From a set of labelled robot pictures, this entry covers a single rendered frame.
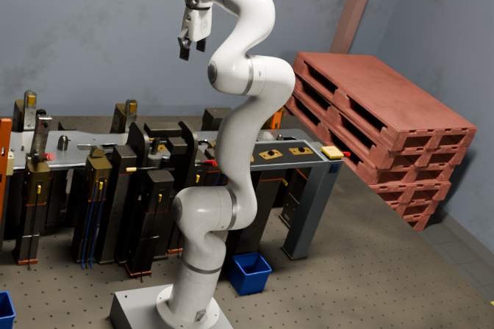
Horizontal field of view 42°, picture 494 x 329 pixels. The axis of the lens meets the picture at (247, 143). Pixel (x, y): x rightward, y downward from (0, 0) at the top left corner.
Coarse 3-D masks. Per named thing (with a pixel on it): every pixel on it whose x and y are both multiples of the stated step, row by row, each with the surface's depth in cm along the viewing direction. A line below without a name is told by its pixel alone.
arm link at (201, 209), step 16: (192, 192) 168; (208, 192) 170; (224, 192) 172; (176, 208) 168; (192, 208) 166; (208, 208) 168; (224, 208) 170; (192, 224) 167; (208, 224) 169; (224, 224) 171; (192, 240) 170; (208, 240) 177; (192, 256) 177; (208, 256) 175; (224, 256) 181; (208, 272) 178
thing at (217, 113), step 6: (210, 108) 259; (216, 108) 261; (222, 108) 262; (228, 108) 264; (204, 114) 259; (210, 114) 255; (216, 114) 256; (222, 114) 258; (204, 120) 259; (210, 120) 255; (216, 120) 254; (204, 126) 260; (210, 126) 255; (216, 126) 256
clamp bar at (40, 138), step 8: (40, 112) 184; (40, 120) 181; (48, 120) 183; (40, 128) 183; (48, 128) 184; (40, 136) 185; (32, 144) 187; (40, 144) 187; (32, 152) 188; (40, 152) 189; (32, 160) 190; (40, 160) 191
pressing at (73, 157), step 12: (12, 132) 211; (24, 132) 213; (60, 132) 219; (72, 132) 221; (84, 132) 223; (204, 132) 247; (216, 132) 249; (276, 132) 263; (288, 132) 266; (300, 132) 269; (12, 144) 205; (24, 144) 207; (48, 144) 210; (72, 144) 214; (84, 144) 216; (96, 144) 218; (108, 144) 221; (120, 144) 222; (24, 156) 201; (60, 156) 206; (72, 156) 208; (84, 156) 210; (108, 156) 216; (168, 156) 223; (24, 168) 195; (60, 168) 202; (72, 168) 204
